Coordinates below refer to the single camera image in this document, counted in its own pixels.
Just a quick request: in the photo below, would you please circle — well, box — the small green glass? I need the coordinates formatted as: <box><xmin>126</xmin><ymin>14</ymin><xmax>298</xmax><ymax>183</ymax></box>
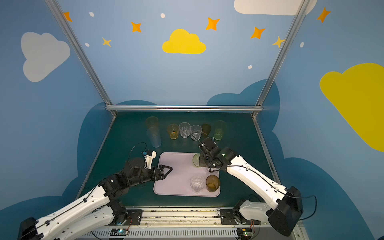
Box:
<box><xmin>193</xmin><ymin>154</ymin><xmax>201</xmax><ymax>168</ymax></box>

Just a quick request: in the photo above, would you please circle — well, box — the lilac plastic tray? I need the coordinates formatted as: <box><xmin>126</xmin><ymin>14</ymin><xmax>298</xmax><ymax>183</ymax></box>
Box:
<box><xmin>154</xmin><ymin>152</ymin><xmax>221</xmax><ymax>198</ymax></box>

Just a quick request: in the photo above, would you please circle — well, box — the dark amber dimpled glass front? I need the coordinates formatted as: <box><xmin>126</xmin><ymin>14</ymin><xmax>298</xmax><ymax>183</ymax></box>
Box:
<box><xmin>206</xmin><ymin>175</ymin><xmax>220</xmax><ymax>193</ymax></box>

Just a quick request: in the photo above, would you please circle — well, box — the dark amber dimpled glass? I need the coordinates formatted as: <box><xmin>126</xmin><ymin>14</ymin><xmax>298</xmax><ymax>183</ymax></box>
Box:
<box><xmin>206</xmin><ymin>175</ymin><xmax>220</xmax><ymax>193</ymax></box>
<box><xmin>201</xmin><ymin>124</ymin><xmax>212</xmax><ymax>138</ymax></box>

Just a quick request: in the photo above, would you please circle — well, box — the clear faceted glass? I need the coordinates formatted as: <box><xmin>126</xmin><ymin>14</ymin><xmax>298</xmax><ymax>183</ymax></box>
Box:
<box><xmin>190</xmin><ymin>176</ymin><xmax>205</xmax><ymax>193</ymax></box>

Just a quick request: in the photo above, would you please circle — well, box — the short orange glass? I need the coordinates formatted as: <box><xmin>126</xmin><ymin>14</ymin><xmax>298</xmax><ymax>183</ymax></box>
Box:
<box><xmin>167</xmin><ymin>124</ymin><xmax>179</xmax><ymax>140</ymax></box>

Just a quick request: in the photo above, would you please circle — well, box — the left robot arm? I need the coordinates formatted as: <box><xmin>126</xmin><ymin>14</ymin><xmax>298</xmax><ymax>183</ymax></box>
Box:
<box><xmin>19</xmin><ymin>158</ymin><xmax>173</xmax><ymax>240</ymax></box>

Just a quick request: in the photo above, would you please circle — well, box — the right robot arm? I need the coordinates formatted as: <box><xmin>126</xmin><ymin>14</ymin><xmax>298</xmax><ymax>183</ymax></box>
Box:
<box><xmin>199</xmin><ymin>138</ymin><xmax>304</xmax><ymax>237</ymax></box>

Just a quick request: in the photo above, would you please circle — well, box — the dark amber dimpled glass back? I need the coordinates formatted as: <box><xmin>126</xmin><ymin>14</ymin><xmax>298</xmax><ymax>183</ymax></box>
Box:
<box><xmin>201</xmin><ymin>124</ymin><xmax>212</xmax><ymax>138</ymax></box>

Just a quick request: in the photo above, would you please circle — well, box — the tall green glass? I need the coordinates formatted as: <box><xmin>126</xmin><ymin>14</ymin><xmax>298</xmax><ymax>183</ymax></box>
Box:
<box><xmin>214</xmin><ymin>120</ymin><xmax>227</xmax><ymax>141</ymax></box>

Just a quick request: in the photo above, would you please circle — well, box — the tall blue frosted glass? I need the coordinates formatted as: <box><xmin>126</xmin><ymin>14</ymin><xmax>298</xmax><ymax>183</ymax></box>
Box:
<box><xmin>147</xmin><ymin>127</ymin><xmax>162</xmax><ymax>148</ymax></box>

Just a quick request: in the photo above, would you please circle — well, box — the tall amber glass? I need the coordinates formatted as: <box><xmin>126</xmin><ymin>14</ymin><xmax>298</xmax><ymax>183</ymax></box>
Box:
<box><xmin>146</xmin><ymin>116</ymin><xmax>159</xmax><ymax>129</ymax></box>

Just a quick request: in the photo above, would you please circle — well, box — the left controller board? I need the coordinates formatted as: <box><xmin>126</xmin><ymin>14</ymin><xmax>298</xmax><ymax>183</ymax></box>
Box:
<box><xmin>110</xmin><ymin>229</ymin><xmax>130</xmax><ymax>238</ymax></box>

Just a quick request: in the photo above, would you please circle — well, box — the controller board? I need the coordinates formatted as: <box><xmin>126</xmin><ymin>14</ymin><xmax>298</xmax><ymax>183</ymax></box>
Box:
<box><xmin>110</xmin><ymin>229</ymin><xmax>130</xmax><ymax>238</ymax></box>
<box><xmin>236</xmin><ymin>228</ymin><xmax>254</xmax><ymax>240</ymax></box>

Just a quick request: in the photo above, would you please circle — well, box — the right controller board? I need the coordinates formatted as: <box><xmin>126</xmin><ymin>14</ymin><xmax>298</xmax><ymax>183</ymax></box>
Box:
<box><xmin>236</xmin><ymin>228</ymin><xmax>254</xmax><ymax>240</ymax></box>

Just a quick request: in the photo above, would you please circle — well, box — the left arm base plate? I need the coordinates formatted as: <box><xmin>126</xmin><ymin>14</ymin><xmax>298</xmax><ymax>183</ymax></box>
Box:
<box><xmin>114</xmin><ymin>209</ymin><xmax>143</xmax><ymax>226</ymax></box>

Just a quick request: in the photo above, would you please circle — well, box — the aluminium mounting rail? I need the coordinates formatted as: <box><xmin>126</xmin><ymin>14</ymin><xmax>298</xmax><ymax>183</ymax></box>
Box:
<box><xmin>73</xmin><ymin>207</ymin><xmax>309</xmax><ymax>240</ymax></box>

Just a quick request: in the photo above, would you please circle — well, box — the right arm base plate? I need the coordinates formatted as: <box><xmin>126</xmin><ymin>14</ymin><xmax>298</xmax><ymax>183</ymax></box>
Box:
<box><xmin>218</xmin><ymin>209</ymin><xmax>245</xmax><ymax>225</ymax></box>

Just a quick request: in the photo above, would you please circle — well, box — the back horizontal aluminium frame bar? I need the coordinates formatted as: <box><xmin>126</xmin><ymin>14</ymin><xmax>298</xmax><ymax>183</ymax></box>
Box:
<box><xmin>106</xmin><ymin>105</ymin><xmax>263</xmax><ymax>112</ymax></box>

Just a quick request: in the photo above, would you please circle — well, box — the right aluminium frame post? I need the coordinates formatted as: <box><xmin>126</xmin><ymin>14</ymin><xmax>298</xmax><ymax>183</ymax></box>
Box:
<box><xmin>252</xmin><ymin>0</ymin><xmax>312</xmax><ymax>120</ymax></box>

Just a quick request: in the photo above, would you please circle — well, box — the aluminium frame post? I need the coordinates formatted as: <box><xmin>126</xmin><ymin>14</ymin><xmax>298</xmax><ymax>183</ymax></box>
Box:
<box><xmin>45</xmin><ymin>0</ymin><xmax>113</xmax><ymax>107</ymax></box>
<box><xmin>252</xmin><ymin>0</ymin><xmax>312</xmax><ymax>120</ymax></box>

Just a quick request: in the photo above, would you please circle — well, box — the left aluminium frame post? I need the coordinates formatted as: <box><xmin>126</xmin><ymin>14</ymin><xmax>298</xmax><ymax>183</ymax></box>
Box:
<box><xmin>45</xmin><ymin>0</ymin><xmax>113</xmax><ymax>107</ymax></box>

